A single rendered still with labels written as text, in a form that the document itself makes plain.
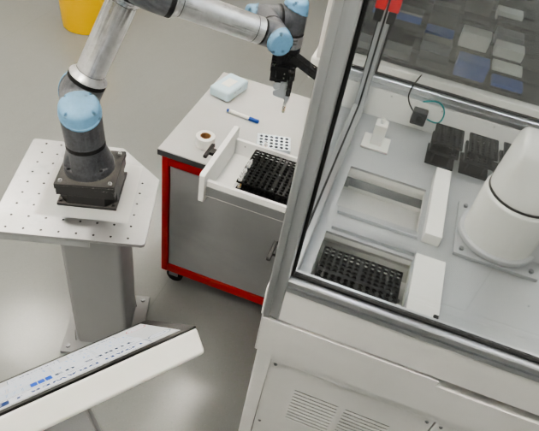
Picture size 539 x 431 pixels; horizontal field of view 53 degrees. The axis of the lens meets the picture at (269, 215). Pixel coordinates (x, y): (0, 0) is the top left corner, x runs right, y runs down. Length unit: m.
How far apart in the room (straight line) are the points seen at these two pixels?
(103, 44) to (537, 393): 1.38
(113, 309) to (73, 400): 1.25
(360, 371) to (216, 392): 0.99
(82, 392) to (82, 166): 0.92
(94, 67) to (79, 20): 2.63
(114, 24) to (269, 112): 0.83
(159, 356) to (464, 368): 0.66
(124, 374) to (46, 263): 1.77
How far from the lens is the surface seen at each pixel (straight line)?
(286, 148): 1.99
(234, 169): 1.79
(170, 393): 2.22
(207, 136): 2.01
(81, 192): 1.73
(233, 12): 1.55
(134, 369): 0.91
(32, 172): 1.91
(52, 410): 0.90
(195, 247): 2.26
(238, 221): 2.06
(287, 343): 1.33
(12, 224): 1.75
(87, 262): 1.94
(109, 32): 1.64
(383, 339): 1.23
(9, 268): 2.66
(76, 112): 1.61
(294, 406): 1.59
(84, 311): 2.17
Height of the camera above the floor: 1.97
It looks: 44 degrees down
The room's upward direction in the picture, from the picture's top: 11 degrees clockwise
